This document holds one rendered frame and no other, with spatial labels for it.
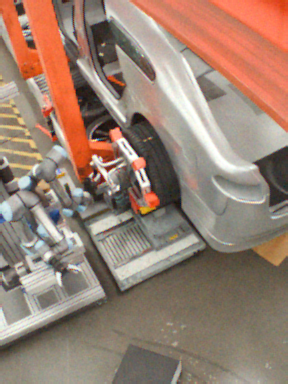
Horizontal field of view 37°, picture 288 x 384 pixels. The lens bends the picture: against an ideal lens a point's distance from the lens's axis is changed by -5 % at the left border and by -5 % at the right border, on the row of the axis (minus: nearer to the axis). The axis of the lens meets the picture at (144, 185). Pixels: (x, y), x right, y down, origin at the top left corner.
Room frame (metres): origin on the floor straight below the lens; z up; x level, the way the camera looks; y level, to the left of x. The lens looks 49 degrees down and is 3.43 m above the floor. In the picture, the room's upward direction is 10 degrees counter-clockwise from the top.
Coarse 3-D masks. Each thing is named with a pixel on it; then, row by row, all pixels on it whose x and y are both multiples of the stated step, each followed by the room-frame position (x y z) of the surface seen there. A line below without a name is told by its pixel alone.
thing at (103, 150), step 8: (96, 144) 2.82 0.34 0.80; (104, 144) 2.85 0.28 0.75; (96, 152) 2.73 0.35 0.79; (104, 152) 2.75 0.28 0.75; (112, 152) 2.78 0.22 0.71; (104, 160) 2.73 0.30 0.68; (112, 160) 2.75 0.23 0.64; (96, 168) 2.70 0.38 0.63; (104, 168) 2.72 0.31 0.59; (112, 168) 2.75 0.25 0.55
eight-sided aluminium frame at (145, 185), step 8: (112, 144) 2.59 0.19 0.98; (120, 144) 2.43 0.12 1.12; (120, 152) 2.60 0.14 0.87; (128, 160) 2.28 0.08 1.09; (136, 176) 2.19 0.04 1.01; (144, 176) 2.18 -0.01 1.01; (144, 184) 2.13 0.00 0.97; (136, 192) 2.39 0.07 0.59; (144, 192) 2.12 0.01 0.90; (136, 200) 2.30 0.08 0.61; (144, 200) 2.12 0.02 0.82
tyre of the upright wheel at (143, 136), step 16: (128, 128) 2.59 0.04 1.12; (144, 128) 2.50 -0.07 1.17; (144, 144) 2.34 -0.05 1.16; (160, 144) 2.33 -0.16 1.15; (144, 160) 2.23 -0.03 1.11; (160, 160) 2.23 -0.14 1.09; (160, 176) 2.15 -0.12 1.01; (176, 176) 2.17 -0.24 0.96; (160, 192) 2.10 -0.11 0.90; (176, 192) 2.14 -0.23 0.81
